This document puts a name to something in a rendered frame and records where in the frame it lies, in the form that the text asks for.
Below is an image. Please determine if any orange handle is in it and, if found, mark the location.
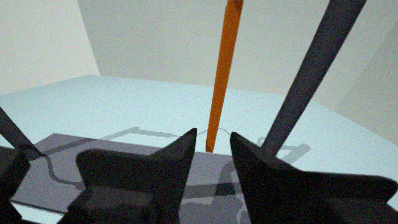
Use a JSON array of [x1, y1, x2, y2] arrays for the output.
[[205, 0, 244, 153]]

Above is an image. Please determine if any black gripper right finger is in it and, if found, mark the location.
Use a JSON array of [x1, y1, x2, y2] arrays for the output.
[[230, 132, 398, 224]]

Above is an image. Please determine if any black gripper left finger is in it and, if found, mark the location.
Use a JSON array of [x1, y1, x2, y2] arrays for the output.
[[76, 128, 197, 224]]

